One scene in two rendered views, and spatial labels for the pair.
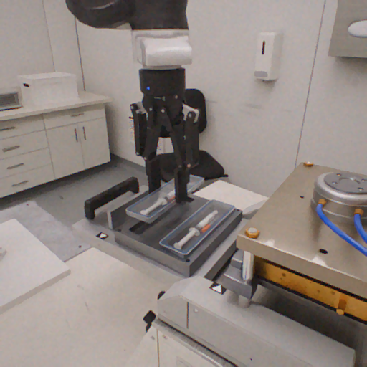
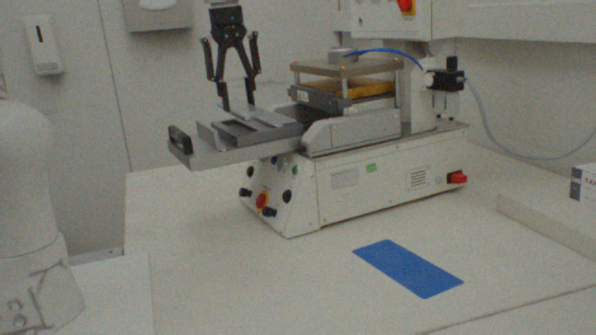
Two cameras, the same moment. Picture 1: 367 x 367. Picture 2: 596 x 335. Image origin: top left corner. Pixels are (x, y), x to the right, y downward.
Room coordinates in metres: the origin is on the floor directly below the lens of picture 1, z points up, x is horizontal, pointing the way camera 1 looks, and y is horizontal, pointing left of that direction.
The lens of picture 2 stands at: (-0.20, 0.99, 1.26)
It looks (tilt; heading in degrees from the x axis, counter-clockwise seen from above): 18 degrees down; 301
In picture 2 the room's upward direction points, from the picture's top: 5 degrees counter-clockwise
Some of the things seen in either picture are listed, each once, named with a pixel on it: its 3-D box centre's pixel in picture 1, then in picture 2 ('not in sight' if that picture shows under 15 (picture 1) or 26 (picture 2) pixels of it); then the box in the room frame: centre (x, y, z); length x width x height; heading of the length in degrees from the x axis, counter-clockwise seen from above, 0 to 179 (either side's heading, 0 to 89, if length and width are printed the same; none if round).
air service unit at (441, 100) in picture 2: not in sight; (441, 87); (0.10, -0.20, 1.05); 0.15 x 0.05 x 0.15; 146
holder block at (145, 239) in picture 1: (181, 224); (255, 127); (0.51, 0.00, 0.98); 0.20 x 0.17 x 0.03; 146
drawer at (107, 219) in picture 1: (163, 222); (237, 136); (0.53, 0.04, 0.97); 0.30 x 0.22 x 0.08; 56
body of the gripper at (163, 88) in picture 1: (163, 97); (227, 27); (0.53, 0.03, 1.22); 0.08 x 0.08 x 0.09
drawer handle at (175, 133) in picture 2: (113, 196); (180, 139); (0.61, 0.15, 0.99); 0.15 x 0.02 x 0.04; 146
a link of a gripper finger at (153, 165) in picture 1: (154, 175); (224, 96); (0.54, 0.05, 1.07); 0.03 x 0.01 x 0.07; 146
